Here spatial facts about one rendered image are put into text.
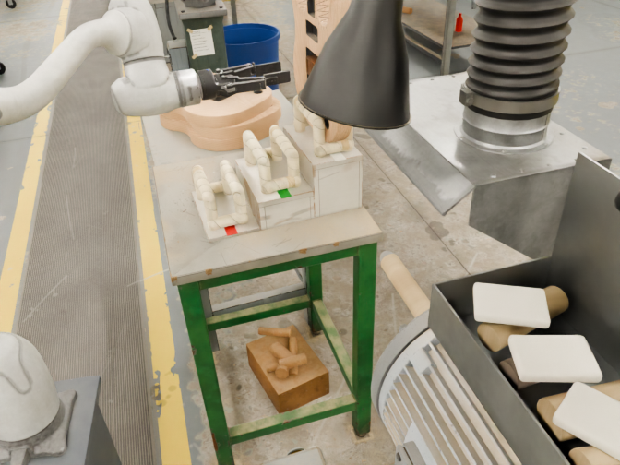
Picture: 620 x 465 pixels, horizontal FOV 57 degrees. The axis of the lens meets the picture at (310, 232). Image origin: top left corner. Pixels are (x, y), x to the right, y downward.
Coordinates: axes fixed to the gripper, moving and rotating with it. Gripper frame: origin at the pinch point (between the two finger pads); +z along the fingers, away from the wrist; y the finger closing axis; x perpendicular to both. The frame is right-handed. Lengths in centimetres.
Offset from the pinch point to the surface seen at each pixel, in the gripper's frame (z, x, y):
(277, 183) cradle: -5.1, -26.2, 11.5
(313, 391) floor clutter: 3, -126, 5
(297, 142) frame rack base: 5.0, -21.4, 0.0
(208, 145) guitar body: -14, -39, -46
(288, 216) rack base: -3.6, -35.7, 14.4
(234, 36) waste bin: 47, -68, -267
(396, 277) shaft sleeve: -6, -5, 81
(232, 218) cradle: -18.5, -34.1, 11.4
